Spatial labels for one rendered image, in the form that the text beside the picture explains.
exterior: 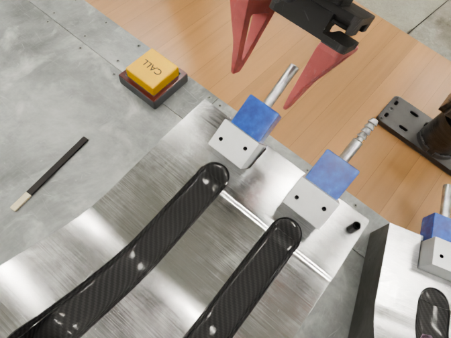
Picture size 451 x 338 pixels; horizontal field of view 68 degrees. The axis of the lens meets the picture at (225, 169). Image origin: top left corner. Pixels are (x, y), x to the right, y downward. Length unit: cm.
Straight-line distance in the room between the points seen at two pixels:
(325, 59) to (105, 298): 30
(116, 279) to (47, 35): 47
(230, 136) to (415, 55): 49
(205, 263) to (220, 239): 3
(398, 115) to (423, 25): 168
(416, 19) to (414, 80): 160
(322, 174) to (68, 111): 40
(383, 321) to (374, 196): 20
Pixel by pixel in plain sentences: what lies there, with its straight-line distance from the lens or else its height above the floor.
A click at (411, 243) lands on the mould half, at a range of 50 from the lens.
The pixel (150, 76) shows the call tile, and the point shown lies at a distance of 56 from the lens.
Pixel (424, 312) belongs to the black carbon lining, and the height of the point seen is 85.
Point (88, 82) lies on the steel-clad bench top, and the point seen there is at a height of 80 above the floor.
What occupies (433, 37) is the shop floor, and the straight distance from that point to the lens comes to 229.
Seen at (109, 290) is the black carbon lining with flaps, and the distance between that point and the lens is 38.
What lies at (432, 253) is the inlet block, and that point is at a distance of 48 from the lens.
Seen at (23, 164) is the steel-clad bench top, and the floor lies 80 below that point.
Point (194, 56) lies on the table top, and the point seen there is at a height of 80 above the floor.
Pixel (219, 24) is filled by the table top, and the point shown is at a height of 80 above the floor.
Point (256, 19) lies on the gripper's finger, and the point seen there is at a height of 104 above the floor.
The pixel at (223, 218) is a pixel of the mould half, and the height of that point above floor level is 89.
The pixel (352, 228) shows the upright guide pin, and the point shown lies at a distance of 41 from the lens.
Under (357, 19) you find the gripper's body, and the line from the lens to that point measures 28.
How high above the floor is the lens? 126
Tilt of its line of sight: 65 degrees down
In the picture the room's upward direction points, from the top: 12 degrees clockwise
